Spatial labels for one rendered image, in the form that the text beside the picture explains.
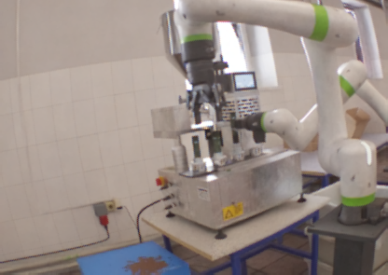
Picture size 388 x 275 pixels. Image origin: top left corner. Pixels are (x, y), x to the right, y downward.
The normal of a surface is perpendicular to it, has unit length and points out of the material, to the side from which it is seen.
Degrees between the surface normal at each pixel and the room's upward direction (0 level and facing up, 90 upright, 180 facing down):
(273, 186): 90
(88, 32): 90
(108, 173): 90
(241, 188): 90
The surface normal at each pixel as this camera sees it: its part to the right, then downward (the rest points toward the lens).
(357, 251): -0.80, 0.16
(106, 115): 0.54, 0.00
